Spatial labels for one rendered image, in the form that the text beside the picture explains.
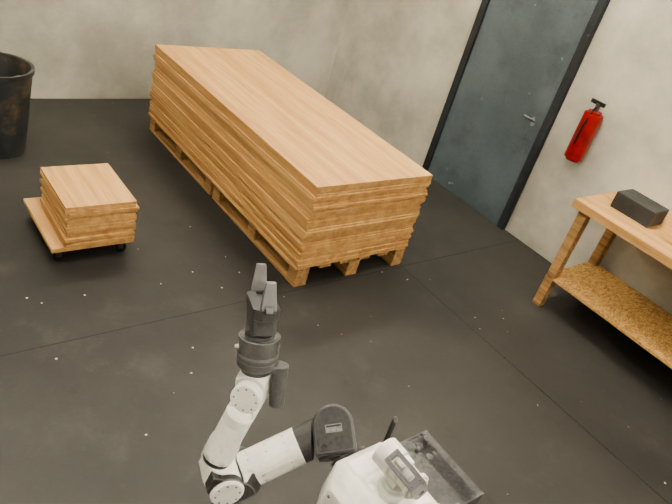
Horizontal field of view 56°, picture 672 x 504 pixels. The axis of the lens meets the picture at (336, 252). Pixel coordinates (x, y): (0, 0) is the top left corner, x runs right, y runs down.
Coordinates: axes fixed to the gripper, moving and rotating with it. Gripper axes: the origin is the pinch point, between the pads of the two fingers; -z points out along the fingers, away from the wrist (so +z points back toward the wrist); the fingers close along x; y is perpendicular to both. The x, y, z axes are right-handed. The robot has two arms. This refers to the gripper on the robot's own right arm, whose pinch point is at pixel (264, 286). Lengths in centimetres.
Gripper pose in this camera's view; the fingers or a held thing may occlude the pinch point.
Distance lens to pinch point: 130.1
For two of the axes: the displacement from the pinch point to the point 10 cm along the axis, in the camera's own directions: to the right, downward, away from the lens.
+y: -9.5, -0.3, -3.1
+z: -1.3, 9.5, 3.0
